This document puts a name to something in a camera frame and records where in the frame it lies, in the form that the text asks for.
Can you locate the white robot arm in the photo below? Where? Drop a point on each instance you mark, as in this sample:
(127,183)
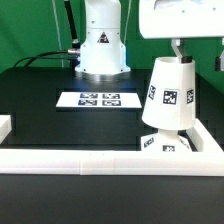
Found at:
(103,55)

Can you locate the white U-shaped frame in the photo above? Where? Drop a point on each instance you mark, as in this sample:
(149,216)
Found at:
(207,161)

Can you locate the white lamp base with tags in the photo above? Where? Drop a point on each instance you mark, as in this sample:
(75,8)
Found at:
(165,141)

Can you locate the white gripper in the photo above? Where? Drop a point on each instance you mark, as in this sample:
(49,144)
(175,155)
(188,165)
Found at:
(183,19)

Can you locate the white lamp shade with tags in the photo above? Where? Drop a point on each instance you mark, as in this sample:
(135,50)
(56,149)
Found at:
(170,102)

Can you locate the white sheet with tags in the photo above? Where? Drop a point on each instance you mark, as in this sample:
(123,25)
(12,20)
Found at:
(98,100)

